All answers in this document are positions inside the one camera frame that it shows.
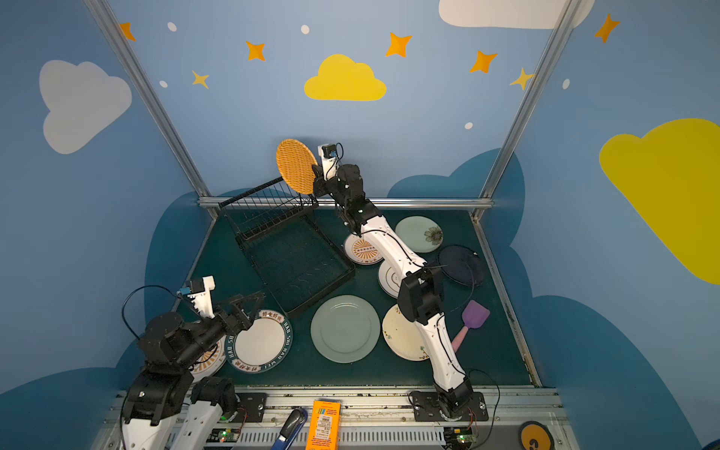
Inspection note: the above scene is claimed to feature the orange yellow box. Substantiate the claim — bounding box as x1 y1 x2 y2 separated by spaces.
306 399 342 450

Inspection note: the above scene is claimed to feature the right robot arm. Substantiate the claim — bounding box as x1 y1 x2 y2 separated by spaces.
310 164 474 419

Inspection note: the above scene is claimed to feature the dark navy plate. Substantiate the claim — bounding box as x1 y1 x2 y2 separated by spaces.
437 245 488 287

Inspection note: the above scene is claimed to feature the black wire dish rack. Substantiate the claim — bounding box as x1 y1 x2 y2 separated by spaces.
219 177 356 318

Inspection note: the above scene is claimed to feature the purple pink spatula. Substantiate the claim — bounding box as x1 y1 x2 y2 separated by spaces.
450 299 491 353

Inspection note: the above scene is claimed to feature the large plain green plate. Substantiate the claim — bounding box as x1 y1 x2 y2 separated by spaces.
310 294 381 364

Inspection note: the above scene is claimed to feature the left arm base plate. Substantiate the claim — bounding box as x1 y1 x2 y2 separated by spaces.
231 392 267 424

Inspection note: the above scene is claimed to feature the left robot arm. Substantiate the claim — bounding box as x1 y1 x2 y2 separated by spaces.
120 292 264 449

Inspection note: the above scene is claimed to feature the cream floral plate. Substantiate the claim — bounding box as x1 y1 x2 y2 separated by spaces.
382 305 429 362

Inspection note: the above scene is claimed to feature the white plate orange sunburst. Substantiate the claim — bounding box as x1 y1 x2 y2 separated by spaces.
343 234 384 266

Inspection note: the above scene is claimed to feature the blue black handled tool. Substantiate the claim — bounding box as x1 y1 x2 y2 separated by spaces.
271 408 308 450

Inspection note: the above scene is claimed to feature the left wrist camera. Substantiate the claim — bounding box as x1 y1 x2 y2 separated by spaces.
177 276 216 319

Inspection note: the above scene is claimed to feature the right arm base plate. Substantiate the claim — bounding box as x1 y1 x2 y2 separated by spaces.
408 390 489 422

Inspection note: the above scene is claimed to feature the yellow black tape roll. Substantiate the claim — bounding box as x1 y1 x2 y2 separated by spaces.
519 421 555 450

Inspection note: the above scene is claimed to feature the pale green floral plate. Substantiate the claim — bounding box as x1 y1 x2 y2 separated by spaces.
395 216 444 253

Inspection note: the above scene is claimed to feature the sunburst plate at left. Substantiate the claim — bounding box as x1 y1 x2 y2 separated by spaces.
191 337 226 383

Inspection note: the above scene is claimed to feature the yellow woven wicker plate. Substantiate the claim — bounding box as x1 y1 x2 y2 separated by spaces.
276 139 317 195

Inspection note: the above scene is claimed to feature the white plate green lettered rim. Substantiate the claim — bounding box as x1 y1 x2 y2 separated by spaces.
224 309 294 374

